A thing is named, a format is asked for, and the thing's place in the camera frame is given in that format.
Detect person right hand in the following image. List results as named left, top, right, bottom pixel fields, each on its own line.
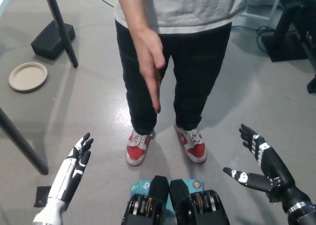
left=134, top=28, right=165, bottom=114

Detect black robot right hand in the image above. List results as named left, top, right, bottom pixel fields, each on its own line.
left=222, top=123, right=310, bottom=212

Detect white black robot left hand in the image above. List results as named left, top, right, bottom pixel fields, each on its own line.
left=47, top=132, right=94, bottom=204

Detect person grey shirt black trousers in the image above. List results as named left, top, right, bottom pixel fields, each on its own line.
left=114, top=0, right=254, bottom=136

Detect black teal robot body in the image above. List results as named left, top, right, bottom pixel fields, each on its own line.
left=120, top=175, right=232, bottom=225

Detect black tape patch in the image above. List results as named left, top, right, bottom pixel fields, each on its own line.
left=35, top=185, right=53, bottom=208

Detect black round table leg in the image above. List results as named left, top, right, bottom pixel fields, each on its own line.
left=0, top=106, right=49, bottom=176
left=43, top=0, right=79, bottom=69

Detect red white sneaker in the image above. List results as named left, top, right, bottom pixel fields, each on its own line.
left=173, top=123, right=208, bottom=164
left=125, top=128, right=157, bottom=167

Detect black stand foot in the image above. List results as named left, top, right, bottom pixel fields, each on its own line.
left=307, top=73, right=316, bottom=95

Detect beige paper plate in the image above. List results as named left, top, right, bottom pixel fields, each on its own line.
left=8, top=61, right=48, bottom=94

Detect black foam block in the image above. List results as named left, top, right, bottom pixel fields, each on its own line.
left=30, top=19, right=76, bottom=61

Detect black stand with base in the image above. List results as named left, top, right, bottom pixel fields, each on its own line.
left=265, top=0, right=310, bottom=63

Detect black equipment rack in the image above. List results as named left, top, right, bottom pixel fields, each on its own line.
left=299, top=1, right=316, bottom=74

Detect black floor cables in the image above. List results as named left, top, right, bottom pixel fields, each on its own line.
left=231, top=24, right=275, bottom=55

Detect white metal frame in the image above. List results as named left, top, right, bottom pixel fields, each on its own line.
left=243, top=0, right=285, bottom=21

